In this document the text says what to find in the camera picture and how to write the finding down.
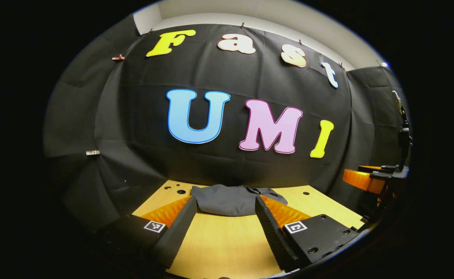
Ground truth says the grey polo shirt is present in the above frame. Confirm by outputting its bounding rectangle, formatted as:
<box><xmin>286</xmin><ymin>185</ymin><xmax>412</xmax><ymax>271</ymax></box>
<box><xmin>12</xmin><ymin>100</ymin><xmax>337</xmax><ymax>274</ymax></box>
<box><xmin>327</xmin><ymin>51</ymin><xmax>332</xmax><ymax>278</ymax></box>
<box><xmin>190</xmin><ymin>184</ymin><xmax>289</xmax><ymax>217</ymax></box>

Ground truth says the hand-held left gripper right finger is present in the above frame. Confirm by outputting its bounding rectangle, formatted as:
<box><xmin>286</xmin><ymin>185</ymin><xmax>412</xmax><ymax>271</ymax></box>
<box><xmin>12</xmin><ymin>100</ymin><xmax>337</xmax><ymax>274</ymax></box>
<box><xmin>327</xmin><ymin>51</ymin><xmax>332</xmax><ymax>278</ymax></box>
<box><xmin>255</xmin><ymin>195</ymin><xmax>359</xmax><ymax>272</ymax></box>

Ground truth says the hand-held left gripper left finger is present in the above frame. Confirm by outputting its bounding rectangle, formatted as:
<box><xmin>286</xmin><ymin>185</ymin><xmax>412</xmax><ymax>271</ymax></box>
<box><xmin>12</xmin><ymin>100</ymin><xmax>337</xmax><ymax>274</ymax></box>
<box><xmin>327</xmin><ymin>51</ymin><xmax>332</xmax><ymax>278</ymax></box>
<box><xmin>102</xmin><ymin>196</ymin><xmax>198</xmax><ymax>269</ymax></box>

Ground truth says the dark metal stand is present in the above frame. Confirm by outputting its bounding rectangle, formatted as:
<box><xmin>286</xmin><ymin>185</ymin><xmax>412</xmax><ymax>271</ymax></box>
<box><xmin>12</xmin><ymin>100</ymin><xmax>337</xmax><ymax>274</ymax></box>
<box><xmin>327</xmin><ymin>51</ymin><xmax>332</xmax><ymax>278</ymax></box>
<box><xmin>392</xmin><ymin>90</ymin><xmax>413</xmax><ymax>166</ymax></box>

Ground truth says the black backdrop cloth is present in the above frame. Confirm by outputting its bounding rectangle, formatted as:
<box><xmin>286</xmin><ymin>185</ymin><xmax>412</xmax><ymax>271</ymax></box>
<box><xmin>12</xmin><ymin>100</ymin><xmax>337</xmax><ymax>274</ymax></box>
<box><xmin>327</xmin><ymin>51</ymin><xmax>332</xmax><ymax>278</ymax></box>
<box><xmin>43</xmin><ymin>15</ymin><xmax>409</xmax><ymax>233</ymax></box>

